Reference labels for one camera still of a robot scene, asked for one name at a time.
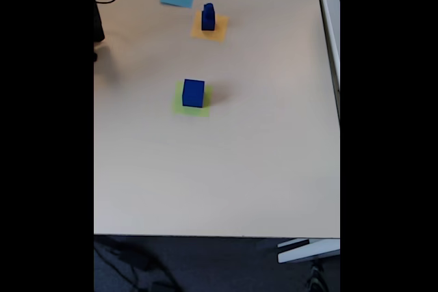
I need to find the large blue cube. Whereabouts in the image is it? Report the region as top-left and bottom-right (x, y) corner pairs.
(181, 79), (205, 108)

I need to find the white table foot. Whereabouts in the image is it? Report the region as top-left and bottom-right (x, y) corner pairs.
(276, 238), (341, 265)

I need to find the orange paper square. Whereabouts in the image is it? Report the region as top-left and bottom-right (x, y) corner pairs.
(190, 10), (229, 44)

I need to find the white adjacent table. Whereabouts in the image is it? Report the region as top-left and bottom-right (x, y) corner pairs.
(313, 0), (341, 122)

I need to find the green paper square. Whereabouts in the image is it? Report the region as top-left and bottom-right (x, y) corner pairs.
(172, 81), (214, 118)

